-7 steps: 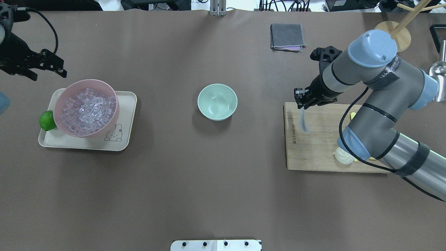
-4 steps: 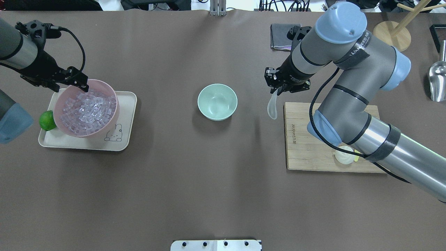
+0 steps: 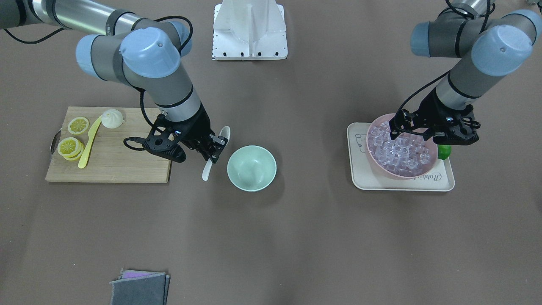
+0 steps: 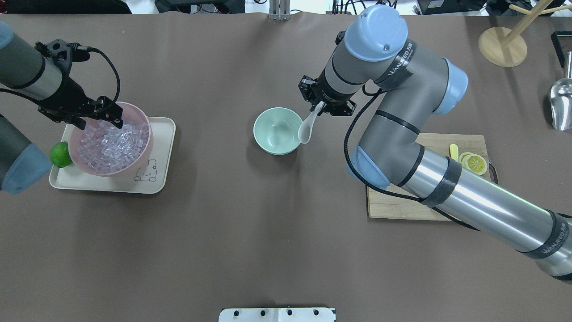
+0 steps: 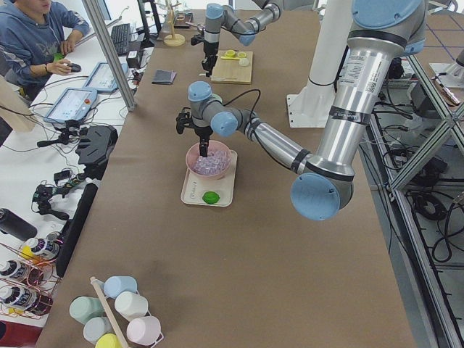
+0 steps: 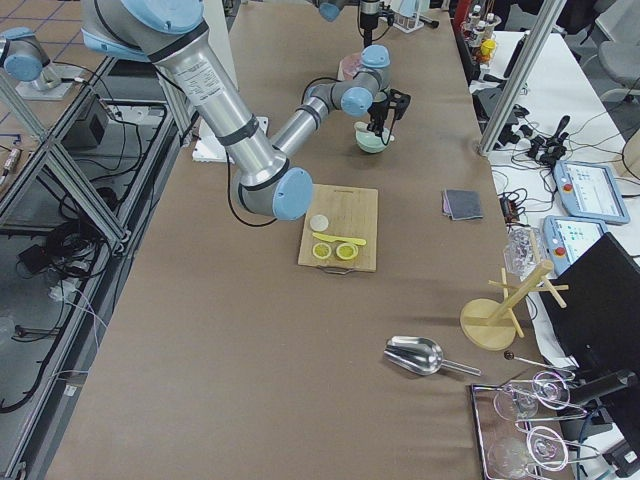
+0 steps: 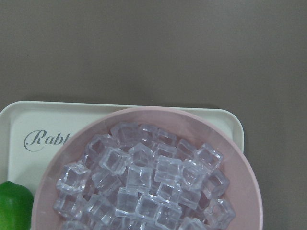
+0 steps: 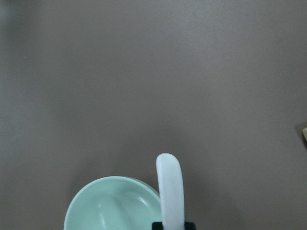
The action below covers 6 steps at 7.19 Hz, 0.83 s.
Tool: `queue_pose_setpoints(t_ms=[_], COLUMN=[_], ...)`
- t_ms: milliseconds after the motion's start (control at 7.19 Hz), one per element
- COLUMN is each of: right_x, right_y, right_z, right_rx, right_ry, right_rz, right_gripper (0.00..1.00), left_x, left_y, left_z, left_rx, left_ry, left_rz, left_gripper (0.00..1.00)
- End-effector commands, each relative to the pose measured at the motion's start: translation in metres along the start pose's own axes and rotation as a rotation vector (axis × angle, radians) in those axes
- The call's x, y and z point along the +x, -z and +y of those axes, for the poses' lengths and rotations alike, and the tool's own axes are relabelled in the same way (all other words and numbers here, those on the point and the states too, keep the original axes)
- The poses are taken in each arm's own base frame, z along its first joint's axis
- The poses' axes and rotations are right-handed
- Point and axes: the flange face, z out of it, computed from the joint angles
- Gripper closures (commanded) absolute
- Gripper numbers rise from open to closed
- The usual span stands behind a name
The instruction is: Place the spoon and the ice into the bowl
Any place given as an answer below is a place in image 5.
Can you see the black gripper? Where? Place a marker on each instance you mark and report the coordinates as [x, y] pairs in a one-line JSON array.
[[209, 48], [202, 133]]

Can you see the wooden cup tree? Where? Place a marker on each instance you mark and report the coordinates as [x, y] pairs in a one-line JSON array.
[[172, 39]]

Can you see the pile of clear ice cubes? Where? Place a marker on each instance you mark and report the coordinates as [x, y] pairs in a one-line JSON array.
[[217, 162]]

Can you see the yellow plastic cup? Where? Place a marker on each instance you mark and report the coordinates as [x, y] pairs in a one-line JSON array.
[[108, 340]]

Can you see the teach pendant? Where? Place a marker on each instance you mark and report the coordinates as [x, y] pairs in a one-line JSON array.
[[73, 104], [101, 79]]

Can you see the upper teach pendant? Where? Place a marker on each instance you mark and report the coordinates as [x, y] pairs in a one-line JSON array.
[[101, 79]]

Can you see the lower teach pendant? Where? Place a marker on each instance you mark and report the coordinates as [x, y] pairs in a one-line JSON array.
[[73, 104]]

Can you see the copper wire bottle rack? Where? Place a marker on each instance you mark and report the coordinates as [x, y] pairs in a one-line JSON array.
[[29, 278]]

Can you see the black water bottle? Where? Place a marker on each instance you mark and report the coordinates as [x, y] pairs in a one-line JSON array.
[[15, 226]]

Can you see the pink plastic cup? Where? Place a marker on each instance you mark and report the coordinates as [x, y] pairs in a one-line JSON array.
[[145, 330]]

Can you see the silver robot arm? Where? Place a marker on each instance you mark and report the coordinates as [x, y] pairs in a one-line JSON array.
[[218, 17], [357, 43]]

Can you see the white camera pillar with base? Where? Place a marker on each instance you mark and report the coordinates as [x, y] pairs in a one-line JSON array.
[[310, 107]]

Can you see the green lime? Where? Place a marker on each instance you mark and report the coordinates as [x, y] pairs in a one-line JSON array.
[[211, 197]]

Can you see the black keyboard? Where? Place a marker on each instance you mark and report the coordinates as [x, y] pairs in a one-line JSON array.
[[120, 35]]

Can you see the aluminium frame post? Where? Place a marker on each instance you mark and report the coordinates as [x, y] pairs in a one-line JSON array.
[[96, 17]]

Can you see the grey folded cloth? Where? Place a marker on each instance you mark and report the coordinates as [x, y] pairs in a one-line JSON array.
[[164, 77]]

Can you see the blue plastic cup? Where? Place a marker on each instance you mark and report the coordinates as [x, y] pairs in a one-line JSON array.
[[117, 284]]

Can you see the black computer mouse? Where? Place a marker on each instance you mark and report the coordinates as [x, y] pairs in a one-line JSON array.
[[74, 67]]

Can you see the green ceramic bowl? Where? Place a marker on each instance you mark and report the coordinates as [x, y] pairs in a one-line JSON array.
[[216, 98]]

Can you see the bamboo cutting board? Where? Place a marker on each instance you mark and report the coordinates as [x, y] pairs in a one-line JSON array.
[[228, 71]]

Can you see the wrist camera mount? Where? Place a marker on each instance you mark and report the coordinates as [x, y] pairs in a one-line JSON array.
[[184, 120], [197, 39]]

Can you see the grey plastic cup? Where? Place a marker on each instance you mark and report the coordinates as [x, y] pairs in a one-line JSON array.
[[95, 328]]

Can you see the pink bowl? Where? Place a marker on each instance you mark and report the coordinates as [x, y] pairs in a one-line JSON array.
[[193, 153]]

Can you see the metal ice scoop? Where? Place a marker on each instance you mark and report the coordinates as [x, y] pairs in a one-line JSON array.
[[198, 26]]

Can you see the white plastic cup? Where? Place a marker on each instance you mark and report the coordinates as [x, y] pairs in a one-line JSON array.
[[131, 305]]

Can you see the yellow plastic knife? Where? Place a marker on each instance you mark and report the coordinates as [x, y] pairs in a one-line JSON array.
[[231, 58]]

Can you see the cream rabbit tray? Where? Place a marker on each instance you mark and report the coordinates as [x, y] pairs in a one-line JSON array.
[[194, 187]]

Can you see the person in blue hoodie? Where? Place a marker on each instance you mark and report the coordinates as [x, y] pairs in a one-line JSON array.
[[33, 33]]

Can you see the green plastic cup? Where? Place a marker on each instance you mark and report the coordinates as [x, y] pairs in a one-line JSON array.
[[82, 309]]

